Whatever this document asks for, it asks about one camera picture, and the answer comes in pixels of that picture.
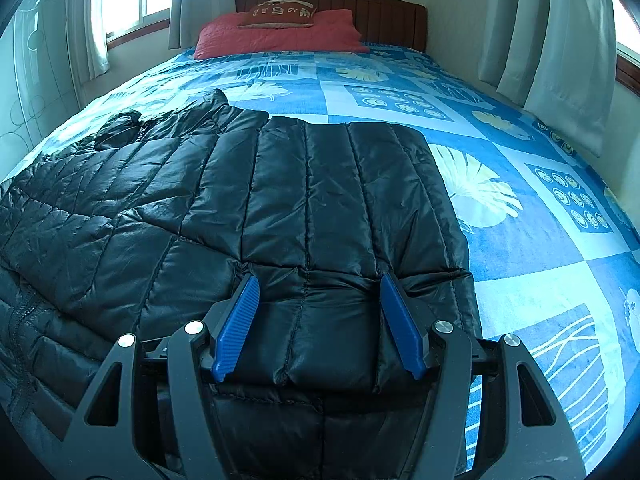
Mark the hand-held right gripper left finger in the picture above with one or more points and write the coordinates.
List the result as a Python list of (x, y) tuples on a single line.
[(235, 330)]

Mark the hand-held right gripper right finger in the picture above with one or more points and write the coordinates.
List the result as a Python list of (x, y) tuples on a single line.
[(402, 330)]

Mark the black puffer jacket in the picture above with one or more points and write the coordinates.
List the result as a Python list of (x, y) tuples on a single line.
[(225, 210)]

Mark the blue patterned bed sheet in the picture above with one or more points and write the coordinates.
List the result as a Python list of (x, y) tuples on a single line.
[(525, 260)]

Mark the red pillow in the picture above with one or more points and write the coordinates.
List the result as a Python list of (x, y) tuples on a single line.
[(300, 42)]

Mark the wooden bed headboard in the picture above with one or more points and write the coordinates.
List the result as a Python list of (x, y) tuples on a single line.
[(390, 20)]

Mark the white curtain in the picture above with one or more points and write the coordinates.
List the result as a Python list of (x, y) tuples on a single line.
[(179, 5), (560, 35), (92, 50)]

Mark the wardrobe with patterned glass door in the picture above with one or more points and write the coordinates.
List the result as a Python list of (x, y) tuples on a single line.
[(35, 85)]

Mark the small brown printed cushion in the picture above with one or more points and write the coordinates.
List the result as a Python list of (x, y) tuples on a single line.
[(277, 12)]

